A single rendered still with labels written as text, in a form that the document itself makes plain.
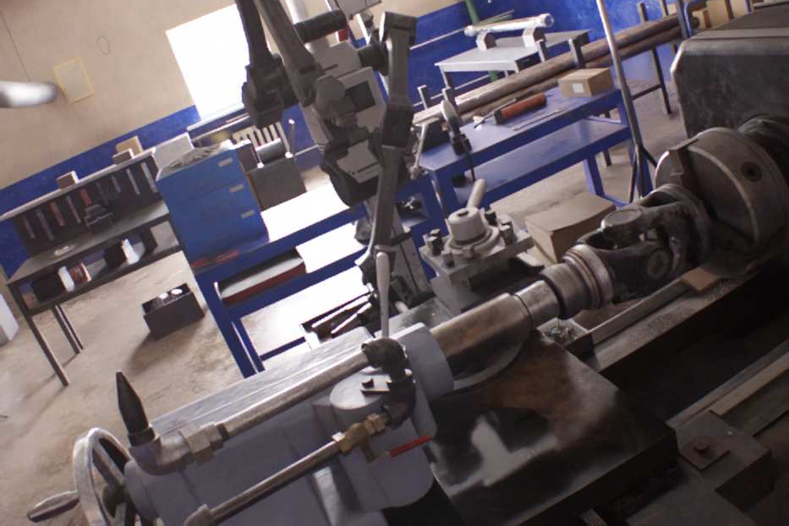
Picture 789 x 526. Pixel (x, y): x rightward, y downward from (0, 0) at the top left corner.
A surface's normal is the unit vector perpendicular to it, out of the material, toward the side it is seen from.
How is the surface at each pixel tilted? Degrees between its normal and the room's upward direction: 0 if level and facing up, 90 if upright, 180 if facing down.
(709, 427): 0
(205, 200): 90
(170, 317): 90
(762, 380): 48
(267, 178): 90
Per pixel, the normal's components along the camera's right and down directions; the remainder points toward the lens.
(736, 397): -0.03, -0.46
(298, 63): 0.25, -0.22
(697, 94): -0.90, 0.40
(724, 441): -0.34, -0.90
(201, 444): 0.32, -0.49
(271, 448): 0.22, 0.06
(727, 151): -0.18, -0.72
